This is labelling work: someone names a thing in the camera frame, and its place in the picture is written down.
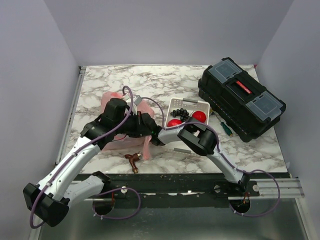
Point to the dark fake grape bunch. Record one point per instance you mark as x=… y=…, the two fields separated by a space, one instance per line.
x=180 y=114

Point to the red fake pomegranate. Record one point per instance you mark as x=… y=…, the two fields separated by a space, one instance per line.
x=200 y=116

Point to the pink plastic bag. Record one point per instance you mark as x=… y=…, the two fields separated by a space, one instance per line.
x=121 y=143

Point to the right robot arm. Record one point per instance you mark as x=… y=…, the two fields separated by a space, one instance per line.
x=199 y=137

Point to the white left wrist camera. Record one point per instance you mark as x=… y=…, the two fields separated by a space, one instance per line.
x=135 y=102

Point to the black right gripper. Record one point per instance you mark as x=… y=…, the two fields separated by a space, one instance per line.
x=142 y=125

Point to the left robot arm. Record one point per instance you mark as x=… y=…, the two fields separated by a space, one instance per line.
x=50 y=198

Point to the brown toy faucet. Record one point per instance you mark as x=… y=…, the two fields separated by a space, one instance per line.
x=133 y=158

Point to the green handled screwdriver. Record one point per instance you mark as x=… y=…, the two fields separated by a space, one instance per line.
x=226 y=129

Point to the black plastic toolbox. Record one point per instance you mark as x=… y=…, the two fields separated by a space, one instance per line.
x=246 y=106

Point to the red fake apple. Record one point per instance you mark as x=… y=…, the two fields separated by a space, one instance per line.
x=174 y=122

